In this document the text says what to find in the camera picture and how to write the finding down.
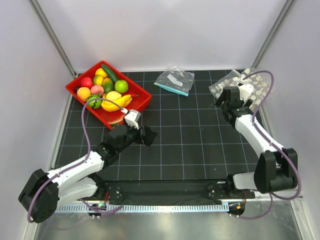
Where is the red plastic tray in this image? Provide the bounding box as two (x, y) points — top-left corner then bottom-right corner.
(65, 60), (152, 129)

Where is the black grid mat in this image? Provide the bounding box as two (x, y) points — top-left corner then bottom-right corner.
(53, 69), (272, 181)

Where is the yellow orange round fruit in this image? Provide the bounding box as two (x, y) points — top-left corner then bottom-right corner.
(104, 91), (122, 101)

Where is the slotted cable duct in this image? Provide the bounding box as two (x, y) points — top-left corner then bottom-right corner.
(55, 202), (229, 214)

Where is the green apple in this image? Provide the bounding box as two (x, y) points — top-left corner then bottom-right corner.
(114, 79), (129, 94)

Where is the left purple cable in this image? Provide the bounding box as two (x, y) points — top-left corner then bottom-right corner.
(26, 98), (129, 224)

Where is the yellow red mango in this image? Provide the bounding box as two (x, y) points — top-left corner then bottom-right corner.
(95, 68), (108, 78)

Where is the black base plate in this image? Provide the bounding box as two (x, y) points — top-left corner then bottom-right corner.
(106, 179), (255, 206)

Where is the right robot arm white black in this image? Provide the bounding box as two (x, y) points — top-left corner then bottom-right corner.
(215, 85), (301, 198)

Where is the pink peach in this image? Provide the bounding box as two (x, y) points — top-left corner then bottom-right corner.
(90, 85), (105, 96)

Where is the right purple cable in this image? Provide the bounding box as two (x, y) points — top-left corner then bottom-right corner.
(229, 70), (302, 220)

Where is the orange peach fruit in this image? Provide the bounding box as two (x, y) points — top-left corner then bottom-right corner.
(76, 87), (91, 102)

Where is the red apple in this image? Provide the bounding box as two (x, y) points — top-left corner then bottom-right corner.
(80, 77), (94, 89)

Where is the green red mango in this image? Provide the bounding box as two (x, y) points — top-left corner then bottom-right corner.
(101, 77), (114, 94)

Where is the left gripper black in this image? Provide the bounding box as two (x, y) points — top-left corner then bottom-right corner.
(116, 121), (157, 153)

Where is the purple cable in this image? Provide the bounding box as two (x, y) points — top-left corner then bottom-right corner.
(229, 70), (302, 220)
(26, 98), (129, 224)

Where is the watermelon slice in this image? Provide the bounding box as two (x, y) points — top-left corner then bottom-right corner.
(108, 117), (124, 126)

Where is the green cucumber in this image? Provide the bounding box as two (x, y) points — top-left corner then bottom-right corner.
(100, 64), (119, 83)

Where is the blue zipper clear bag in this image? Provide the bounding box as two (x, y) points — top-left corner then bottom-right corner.
(154, 66), (195, 97)

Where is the small striped watermelon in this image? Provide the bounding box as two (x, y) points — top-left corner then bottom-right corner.
(86, 94), (102, 110)

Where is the yellow banana bunch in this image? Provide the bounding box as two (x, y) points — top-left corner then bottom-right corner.
(101, 94), (132, 112)

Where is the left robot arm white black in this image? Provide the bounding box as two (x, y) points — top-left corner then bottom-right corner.
(18, 124), (158, 223)

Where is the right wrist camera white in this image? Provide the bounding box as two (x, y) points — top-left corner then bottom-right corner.
(238, 83), (254, 103)

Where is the polka dot zip bag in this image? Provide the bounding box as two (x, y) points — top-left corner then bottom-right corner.
(208, 68), (271, 112)

